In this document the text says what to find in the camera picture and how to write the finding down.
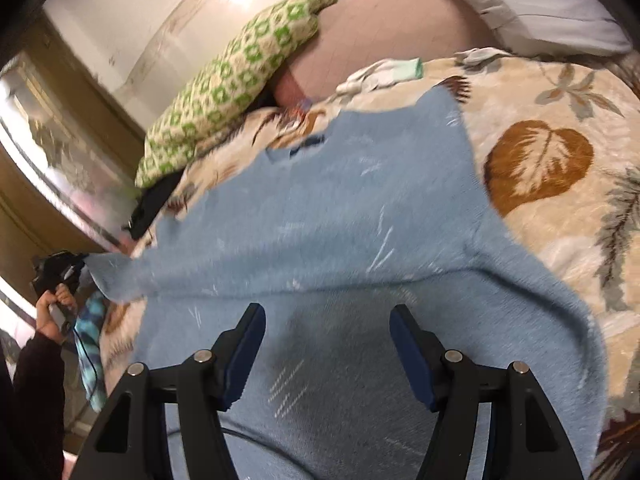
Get light blue knit sweater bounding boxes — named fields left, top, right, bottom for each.
left=88, top=87, right=608, bottom=479

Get person's left hand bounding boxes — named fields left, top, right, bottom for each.
left=36, top=284, right=78, bottom=344

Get striped blue sock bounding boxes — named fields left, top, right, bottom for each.
left=74, top=290, right=107, bottom=413

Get black cloth on bed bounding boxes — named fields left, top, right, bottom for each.
left=122, top=169, right=183, bottom=240

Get leaf pattern beige blanket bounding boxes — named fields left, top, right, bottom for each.
left=100, top=58, right=639, bottom=479

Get small foil packet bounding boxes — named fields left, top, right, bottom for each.
left=291, top=99, right=314, bottom=120

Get green checkered pillow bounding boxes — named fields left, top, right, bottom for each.
left=134, top=0, right=338, bottom=188

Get grey crumpled cloth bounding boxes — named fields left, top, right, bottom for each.
left=454, top=47, right=511, bottom=67

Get pink quilted pillow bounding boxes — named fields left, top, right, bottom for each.
left=268, top=0, right=499, bottom=106

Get grey pillow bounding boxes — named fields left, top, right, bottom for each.
left=463, top=0, right=632, bottom=58

